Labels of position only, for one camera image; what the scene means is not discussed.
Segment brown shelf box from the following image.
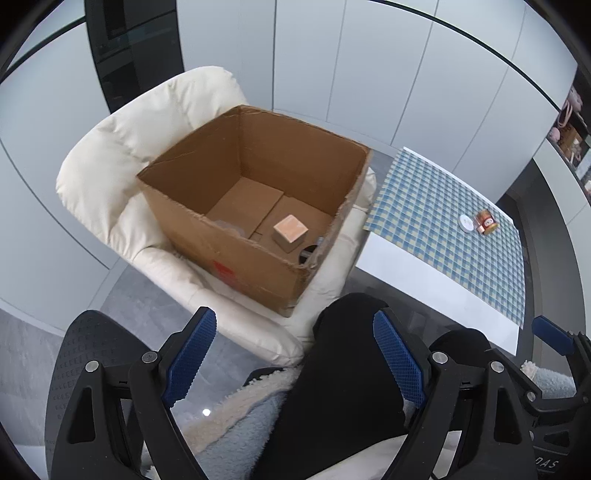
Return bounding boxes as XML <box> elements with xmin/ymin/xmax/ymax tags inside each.
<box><xmin>558</xmin><ymin>127</ymin><xmax>583</xmax><ymax>158</ymax></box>

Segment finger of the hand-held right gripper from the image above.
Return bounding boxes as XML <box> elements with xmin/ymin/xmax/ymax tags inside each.
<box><xmin>531</xmin><ymin>315</ymin><xmax>591</xmax><ymax>407</ymax></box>

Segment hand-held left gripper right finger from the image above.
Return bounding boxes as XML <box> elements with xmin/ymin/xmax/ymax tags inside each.
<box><xmin>372</xmin><ymin>308</ymin><xmax>541</xmax><ymax>480</ymax></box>

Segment orange brown jar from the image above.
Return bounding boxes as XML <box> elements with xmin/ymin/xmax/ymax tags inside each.
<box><xmin>475</xmin><ymin>209</ymin><xmax>499</xmax><ymax>236</ymax></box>

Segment cream padded chair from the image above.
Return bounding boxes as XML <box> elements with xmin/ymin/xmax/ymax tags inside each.
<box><xmin>55</xmin><ymin>67</ymin><xmax>377</xmax><ymax>367</ymax></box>

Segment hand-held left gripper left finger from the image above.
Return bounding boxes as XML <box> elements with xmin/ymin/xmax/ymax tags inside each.
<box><xmin>48</xmin><ymin>306</ymin><xmax>219</xmax><ymax>480</ymax></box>

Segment beige cosmetic carton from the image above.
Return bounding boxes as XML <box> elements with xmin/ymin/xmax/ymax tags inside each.
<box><xmin>272</xmin><ymin>215</ymin><xmax>309</xmax><ymax>252</ymax></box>

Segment white wall cabinets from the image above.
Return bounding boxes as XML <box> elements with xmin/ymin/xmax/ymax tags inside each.
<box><xmin>0</xmin><ymin>0</ymin><xmax>578</xmax><ymax>333</ymax></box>

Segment pink plush toy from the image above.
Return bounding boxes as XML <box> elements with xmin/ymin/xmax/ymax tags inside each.
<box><xmin>556</xmin><ymin>85</ymin><xmax>583</xmax><ymax>130</ymax></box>

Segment brown cardboard box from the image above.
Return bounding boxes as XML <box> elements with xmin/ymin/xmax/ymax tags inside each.
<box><xmin>136</xmin><ymin>105</ymin><xmax>374</xmax><ymax>318</ymax></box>

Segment blue yellow checked tablecloth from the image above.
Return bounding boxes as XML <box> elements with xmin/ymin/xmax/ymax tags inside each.
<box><xmin>362</xmin><ymin>147</ymin><xmax>527</xmax><ymax>329</ymax></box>

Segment black built-in cabinet niche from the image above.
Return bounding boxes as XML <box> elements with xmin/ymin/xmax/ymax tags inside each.
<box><xmin>84</xmin><ymin>0</ymin><xmax>185</xmax><ymax>114</ymax></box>

